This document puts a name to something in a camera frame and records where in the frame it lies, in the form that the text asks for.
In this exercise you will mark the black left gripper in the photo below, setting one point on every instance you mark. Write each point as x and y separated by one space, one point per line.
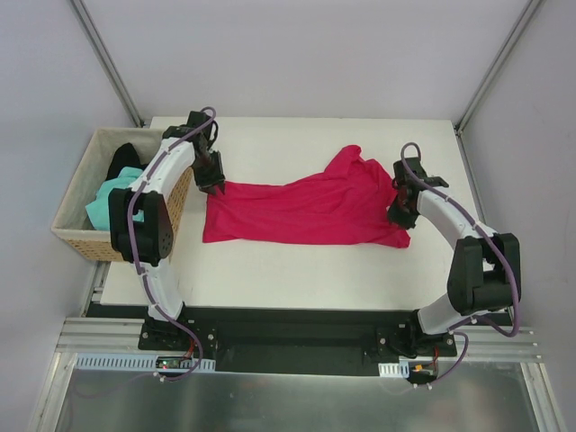
209 175

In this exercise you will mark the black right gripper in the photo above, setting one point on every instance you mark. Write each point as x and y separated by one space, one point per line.
400 212

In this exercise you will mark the pink t shirt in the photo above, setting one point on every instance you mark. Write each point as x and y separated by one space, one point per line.
345 204

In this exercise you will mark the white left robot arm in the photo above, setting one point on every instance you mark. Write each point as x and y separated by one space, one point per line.
140 226

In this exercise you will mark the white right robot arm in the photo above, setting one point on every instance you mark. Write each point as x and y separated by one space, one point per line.
484 275

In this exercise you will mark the black t shirt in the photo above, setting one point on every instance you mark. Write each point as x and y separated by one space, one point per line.
124 156

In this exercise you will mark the teal t shirt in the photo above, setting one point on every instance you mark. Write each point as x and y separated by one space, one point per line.
98 209

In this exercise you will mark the wicker laundry basket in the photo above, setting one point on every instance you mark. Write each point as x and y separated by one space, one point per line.
71 222

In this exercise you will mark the right white cable duct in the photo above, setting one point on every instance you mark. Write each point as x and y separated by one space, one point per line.
394 370

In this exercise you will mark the white cable duct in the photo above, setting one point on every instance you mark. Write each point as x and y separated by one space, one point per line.
142 363
394 370

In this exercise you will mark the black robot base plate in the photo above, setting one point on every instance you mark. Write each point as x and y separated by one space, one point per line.
291 341

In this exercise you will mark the left white cable duct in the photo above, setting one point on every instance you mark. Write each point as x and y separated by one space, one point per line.
142 363

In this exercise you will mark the left aluminium frame post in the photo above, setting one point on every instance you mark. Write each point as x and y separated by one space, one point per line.
105 59

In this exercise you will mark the aluminium frame post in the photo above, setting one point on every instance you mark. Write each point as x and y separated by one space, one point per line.
500 60
105 59

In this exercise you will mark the right aluminium frame post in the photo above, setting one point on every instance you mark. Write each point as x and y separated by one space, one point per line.
500 60

